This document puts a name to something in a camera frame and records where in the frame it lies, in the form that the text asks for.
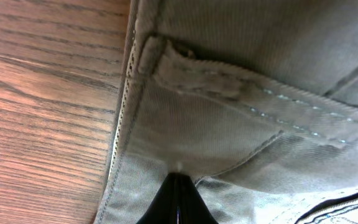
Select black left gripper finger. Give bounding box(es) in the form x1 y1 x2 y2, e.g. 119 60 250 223
137 173 218 224

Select grey shorts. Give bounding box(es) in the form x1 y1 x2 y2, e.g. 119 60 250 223
95 0 358 223

